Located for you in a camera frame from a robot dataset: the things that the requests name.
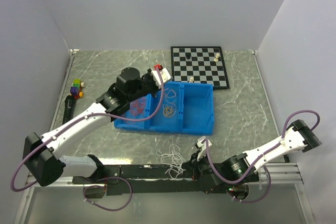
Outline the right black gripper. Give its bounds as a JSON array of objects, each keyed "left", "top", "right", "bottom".
[{"left": 182, "top": 149, "right": 218, "bottom": 180}]

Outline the white cable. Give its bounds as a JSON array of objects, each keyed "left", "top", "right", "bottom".
[{"left": 156, "top": 144, "right": 187, "bottom": 179}]

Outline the yellow cable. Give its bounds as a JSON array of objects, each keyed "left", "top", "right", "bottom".
[{"left": 161, "top": 89, "right": 178, "bottom": 119}]

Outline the blue three-compartment plastic bin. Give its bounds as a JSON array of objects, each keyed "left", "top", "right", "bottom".
[{"left": 114, "top": 81, "right": 215, "bottom": 135}]

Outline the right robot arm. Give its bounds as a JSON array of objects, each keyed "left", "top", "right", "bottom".
[{"left": 182, "top": 120, "right": 322, "bottom": 193}]

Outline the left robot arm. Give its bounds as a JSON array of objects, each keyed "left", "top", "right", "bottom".
[{"left": 23, "top": 65, "right": 171, "bottom": 186}]

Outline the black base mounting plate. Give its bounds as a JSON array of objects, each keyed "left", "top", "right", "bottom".
[{"left": 73, "top": 164, "right": 259, "bottom": 196}]

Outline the black and white chessboard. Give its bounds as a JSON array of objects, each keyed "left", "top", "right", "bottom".
[{"left": 171, "top": 46, "right": 230, "bottom": 89}]

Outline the white chess piece far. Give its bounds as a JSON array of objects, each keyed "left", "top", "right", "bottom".
[{"left": 214, "top": 52, "right": 221, "bottom": 62}]

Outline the colourful toy block car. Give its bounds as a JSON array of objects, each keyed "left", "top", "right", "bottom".
[{"left": 70, "top": 79, "right": 86, "bottom": 100}]

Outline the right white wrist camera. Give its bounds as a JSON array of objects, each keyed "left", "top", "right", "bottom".
[{"left": 196, "top": 136, "right": 212, "bottom": 161}]

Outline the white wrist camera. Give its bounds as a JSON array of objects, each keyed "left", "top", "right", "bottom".
[
  {"left": 151, "top": 68, "right": 172, "bottom": 89},
  {"left": 196, "top": 136, "right": 212, "bottom": 161}
]

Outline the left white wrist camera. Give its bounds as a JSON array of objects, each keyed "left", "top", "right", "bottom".
[{"left": 151, "top": 68, "right": 172, "bottom": 89}]

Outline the aluminium rail frame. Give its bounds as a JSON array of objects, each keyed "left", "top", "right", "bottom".
[{"left": 26, "top": 163, "right": 303, "bottom": 187}]

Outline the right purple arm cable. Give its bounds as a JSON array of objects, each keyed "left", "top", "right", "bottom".
[{"left": 204, "top": 109, "right": 321, "bottom": 204}]

